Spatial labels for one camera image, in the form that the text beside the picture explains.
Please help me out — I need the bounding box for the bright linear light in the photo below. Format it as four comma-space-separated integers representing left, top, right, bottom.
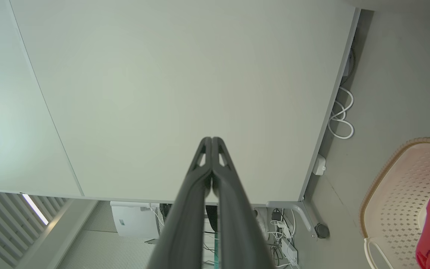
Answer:
22, 194, 49, 226

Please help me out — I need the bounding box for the white box appliance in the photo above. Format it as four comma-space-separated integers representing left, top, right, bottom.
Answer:
110, 202, 160, 239

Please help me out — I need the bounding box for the white looped cable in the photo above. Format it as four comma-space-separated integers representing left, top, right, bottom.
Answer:
328, 87, 355, 140

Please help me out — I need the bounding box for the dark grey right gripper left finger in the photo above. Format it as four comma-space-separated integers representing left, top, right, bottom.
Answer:
146, 137, 212, 269

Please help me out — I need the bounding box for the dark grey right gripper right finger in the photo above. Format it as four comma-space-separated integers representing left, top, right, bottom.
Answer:
212, 137, 275, 269

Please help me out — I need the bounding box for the white power strip with cables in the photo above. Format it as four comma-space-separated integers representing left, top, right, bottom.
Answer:
268, 209, 300, 269

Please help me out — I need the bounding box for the black caster wheel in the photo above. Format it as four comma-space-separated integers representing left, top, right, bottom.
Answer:
314, 223, 330, 239

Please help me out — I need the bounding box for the beige perforated laundry basket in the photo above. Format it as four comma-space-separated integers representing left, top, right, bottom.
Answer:
360, 137, 430, 269

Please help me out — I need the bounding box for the small white wall box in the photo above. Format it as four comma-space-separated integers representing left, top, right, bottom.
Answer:
312, 154, 327, 176

